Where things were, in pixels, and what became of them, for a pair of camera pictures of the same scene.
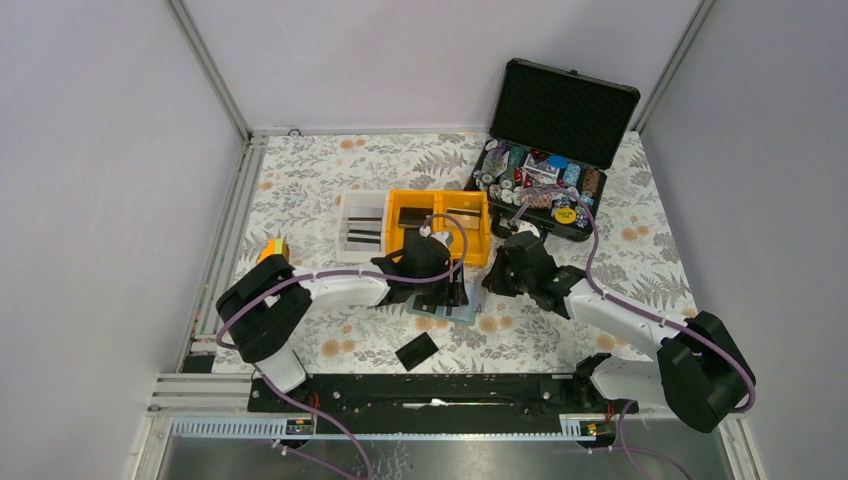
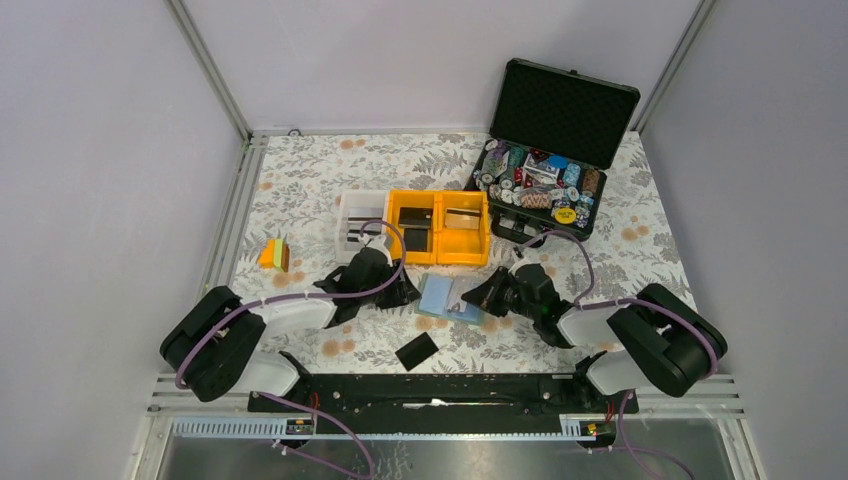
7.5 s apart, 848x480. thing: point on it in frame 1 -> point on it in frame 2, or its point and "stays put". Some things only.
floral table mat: (290, 195) stays put
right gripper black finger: (499, 278) -> (494, 293)
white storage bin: (362, 230) stays put
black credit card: (416, 351) stays put
